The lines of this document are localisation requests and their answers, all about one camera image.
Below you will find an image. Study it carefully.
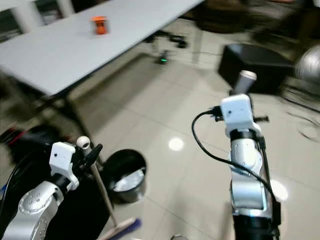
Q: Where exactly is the black box cabinet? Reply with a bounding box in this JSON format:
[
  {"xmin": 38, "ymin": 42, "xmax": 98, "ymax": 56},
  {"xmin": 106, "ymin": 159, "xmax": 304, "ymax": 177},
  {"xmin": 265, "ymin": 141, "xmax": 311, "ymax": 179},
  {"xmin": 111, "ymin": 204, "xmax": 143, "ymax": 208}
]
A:
[{"xmin": 217, "ymin": 43, "xmax": 296, "ymax": 96}]

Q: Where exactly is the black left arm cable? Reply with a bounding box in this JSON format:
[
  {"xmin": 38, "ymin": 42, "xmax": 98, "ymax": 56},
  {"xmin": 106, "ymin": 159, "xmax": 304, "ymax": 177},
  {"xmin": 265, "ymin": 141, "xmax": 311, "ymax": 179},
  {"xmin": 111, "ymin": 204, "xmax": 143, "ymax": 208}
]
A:
[{"xmin": 0, "ymin": 147, "xmax": 54, "ymax": 240}]

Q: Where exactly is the black device with green light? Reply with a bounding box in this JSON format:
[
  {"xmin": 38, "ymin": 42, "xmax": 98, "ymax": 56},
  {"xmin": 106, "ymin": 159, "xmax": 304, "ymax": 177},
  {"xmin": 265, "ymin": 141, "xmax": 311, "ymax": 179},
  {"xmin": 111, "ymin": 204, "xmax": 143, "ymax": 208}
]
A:
[{"xmin": 156, "ymin": 50, "xmax": 170, "ymax": 66}]

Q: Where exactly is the black round waste bin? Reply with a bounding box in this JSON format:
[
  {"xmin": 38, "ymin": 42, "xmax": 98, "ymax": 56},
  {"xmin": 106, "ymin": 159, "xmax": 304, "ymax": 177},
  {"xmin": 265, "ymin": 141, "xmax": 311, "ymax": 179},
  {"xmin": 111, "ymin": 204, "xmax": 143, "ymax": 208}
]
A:
[{"xmin": 102, "ymin": 149, "xmax": 148, "ymax": 205}]

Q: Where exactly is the black power strip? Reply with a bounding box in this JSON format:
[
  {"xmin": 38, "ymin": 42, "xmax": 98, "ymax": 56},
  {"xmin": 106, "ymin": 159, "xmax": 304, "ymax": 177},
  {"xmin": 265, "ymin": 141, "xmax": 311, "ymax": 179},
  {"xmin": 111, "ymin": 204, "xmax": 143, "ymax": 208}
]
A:
[{"xmin": 144, "ymin": 30, "xmax": 173, "ymax": 42}]

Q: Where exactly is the black bag with red trim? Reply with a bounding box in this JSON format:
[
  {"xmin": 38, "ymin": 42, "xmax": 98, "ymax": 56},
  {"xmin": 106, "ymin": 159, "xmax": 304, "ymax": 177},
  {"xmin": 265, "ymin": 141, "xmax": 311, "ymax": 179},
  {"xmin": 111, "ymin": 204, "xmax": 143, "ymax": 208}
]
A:
[{"xmin": 2, "ymin": 125, "xmax": 52, "ymax": 162}]

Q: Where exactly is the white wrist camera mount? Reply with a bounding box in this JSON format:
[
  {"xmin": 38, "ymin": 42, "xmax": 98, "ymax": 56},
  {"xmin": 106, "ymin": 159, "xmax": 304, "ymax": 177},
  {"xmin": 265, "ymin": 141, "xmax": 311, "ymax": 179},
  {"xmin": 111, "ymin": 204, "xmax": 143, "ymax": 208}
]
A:
[
  {"xmin": 220, "ymin": 93, "xmax": 256, "ymax": 140},
  {"xmin": 50, "ymin": 141, "xmax": 80, "ymax": 191}
]

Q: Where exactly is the crumpled white paper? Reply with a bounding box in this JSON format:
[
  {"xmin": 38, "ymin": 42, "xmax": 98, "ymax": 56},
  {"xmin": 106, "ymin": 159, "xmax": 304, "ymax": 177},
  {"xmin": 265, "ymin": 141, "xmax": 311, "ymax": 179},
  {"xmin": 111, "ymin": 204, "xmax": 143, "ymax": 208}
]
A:
[{"xmin": 114, "ymin": 169, "xmax": 146, "ymax": 193}]

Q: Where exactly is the grey round ball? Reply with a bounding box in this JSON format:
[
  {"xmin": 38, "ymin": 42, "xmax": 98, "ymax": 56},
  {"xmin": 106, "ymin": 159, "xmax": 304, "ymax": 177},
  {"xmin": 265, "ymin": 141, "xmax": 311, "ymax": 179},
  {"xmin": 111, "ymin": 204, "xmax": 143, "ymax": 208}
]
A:
[{"xmin": 294, "ymin": 45, "xmax": 320, "ymax": 89}]

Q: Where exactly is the large black bag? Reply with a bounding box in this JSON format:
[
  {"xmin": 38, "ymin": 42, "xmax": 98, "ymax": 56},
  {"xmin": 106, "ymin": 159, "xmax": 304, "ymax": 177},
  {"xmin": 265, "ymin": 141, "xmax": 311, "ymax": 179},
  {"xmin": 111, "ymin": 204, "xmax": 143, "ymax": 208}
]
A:
[{"xmin": 0, "ymin": 160, "xmax": 112, "ymax": 240}]

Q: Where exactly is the white glass-door cabinet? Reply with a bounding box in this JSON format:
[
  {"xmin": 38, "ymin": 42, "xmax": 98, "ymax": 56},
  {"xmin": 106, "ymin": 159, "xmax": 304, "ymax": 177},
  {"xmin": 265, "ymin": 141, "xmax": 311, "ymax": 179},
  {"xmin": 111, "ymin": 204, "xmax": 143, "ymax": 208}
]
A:
[{"xmin": 0, "ymin": 0, "xmax": 76, "ymax": 43}]

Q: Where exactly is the small orange black device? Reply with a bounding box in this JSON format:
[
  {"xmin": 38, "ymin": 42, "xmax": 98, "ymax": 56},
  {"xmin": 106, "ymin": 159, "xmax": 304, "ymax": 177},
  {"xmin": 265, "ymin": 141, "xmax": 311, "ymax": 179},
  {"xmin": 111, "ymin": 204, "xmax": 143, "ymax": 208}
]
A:
[{"xmin": 91, "ymin": 15, "xmax": 110, "ymax": 36}]

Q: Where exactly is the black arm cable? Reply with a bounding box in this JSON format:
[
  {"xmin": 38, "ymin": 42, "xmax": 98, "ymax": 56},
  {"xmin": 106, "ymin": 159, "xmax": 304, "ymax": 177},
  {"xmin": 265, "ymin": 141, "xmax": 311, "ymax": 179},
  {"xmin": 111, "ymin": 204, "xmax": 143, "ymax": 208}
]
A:
[
  {"xmin": 0, "ymin": 147, "xmax": 54, "ymax": 240},
  {"xmin": 191, "ymin": 106, "xmax": 283, "ymax": 226}
]

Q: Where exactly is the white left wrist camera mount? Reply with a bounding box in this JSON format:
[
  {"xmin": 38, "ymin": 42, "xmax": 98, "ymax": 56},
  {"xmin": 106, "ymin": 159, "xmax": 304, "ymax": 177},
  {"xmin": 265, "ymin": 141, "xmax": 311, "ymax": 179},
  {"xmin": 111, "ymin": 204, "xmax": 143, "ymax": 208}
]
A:
[{"xmin": 50, "ymin": 141, "xmax": 80, "ymax": 191}]

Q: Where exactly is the broom with white knob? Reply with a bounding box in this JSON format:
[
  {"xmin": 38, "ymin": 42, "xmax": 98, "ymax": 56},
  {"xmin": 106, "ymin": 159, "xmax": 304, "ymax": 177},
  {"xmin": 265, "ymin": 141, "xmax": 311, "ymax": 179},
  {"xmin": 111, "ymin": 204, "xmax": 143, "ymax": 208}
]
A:
[{"xmin": 76, "ymin": 136, "xmax": 141, "ymax": 240}]

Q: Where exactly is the dark brown armchair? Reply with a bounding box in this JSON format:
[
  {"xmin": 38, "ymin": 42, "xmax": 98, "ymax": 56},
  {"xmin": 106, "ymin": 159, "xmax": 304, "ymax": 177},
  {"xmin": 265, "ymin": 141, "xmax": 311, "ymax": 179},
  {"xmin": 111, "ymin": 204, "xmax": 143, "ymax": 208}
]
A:
[{"xmin": 192, "ymin": 0, "xmax": 320, "ymax": 42}]

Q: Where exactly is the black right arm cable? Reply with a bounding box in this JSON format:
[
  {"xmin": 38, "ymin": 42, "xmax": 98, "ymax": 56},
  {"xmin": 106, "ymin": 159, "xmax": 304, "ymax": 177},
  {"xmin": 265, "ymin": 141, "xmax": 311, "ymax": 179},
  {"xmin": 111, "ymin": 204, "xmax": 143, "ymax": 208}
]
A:
[{"xmin": 191, "ymin": 106, "xmax": 283, "ymax": 226}]

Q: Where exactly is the white folding table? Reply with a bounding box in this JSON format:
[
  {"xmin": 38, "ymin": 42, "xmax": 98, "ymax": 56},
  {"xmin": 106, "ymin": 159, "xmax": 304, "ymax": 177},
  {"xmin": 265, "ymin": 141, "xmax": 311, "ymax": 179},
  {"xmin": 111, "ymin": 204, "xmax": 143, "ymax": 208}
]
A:
[{"xmin": 0, "ymin": 0, "xmax": 206, "ymax": 143}]

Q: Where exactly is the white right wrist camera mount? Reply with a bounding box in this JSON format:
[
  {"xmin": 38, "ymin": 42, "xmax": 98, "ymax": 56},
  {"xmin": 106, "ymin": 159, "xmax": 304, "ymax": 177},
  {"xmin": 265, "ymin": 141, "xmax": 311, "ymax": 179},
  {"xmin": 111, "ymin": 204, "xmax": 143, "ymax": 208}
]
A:
[{"xmin": 220, "ymin": 93, "xmax": 256, "ymax": 140}]

